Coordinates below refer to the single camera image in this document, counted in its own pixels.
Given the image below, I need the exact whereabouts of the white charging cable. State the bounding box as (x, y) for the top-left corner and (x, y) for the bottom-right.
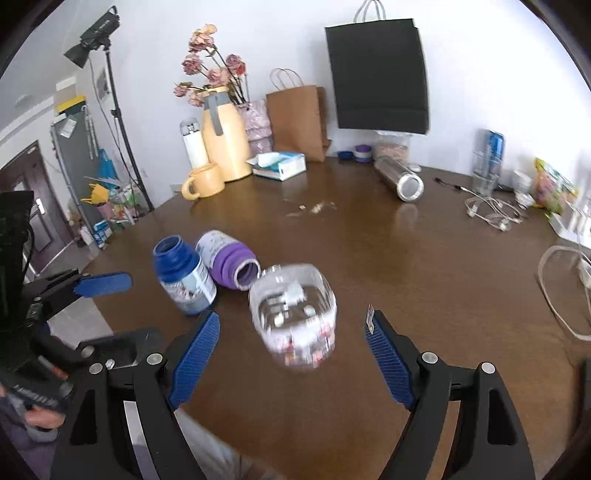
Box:
(536, 244), (591, 342)

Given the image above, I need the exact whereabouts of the colourful snack bag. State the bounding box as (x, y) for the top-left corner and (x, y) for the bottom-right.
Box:
(533, 158), (579, 215)

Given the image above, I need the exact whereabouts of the white power strip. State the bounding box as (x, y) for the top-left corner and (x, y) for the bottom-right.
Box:
(548, 170), (591, 245)

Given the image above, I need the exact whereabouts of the brown paper bag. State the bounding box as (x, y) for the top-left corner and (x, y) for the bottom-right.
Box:
(266, 68), (332, 162)

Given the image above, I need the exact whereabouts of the tissue box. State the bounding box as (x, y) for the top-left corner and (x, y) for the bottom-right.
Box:
(247, 152), (307, 182)

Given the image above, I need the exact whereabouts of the dark wooden door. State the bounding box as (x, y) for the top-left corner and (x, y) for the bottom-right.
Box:
(0, 140), (75, 278)

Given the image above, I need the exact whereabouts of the white earphone cable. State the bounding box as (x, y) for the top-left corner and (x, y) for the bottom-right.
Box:
(464, 193), (530, 233)

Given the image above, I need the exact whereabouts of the purple plastic bottle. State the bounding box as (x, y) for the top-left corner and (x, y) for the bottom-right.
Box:
(195, 230), (262, 291)

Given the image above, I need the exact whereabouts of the clear drinking glass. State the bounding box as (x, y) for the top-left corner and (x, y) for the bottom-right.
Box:
(472, 151), (502, 196)

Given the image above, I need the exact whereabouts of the white water bottle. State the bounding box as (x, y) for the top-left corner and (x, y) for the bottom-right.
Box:
(179, 117), (209, 168)

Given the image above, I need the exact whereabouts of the cluttered storage rack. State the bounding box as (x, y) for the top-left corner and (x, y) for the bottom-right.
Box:
(80, 181), (149, 249)

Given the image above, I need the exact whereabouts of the person's left hand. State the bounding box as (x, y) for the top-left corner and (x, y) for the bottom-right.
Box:
(1, 387), (65, 430)

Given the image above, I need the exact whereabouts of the yellow mug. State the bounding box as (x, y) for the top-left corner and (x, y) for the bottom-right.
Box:
(181, 163), (225, 201)

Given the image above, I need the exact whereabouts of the black paper bag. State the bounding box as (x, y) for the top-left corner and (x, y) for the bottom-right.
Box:
(325, 1), (430, 135)

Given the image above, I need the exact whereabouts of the grey refrigerator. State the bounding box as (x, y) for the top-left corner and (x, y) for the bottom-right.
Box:
(50, 102), (103, 235)

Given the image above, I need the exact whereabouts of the blue drink can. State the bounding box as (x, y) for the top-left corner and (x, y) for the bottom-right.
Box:
(485, 131), (505, 178)

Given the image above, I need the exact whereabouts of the blue plastic bottle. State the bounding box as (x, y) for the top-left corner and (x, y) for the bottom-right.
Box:
(152, 235), (217, 316)

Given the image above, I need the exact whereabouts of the pink flower bouquet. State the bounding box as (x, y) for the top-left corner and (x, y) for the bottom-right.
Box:
(173, 24), (250, 107)

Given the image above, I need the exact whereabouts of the small purple-lid container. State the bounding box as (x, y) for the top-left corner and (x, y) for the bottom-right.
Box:
(353, 144), (373, 163)

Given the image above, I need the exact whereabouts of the steel tumbler lying down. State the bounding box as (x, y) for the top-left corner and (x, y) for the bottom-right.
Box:
(374, 157), (424, 203)

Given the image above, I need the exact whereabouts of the yellow thermos jug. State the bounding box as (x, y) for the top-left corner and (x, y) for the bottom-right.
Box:
(201, 87), (252, 183)

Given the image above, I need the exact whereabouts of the clear plastic jar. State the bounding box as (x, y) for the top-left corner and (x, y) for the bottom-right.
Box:
(249, 263), (338, 370)

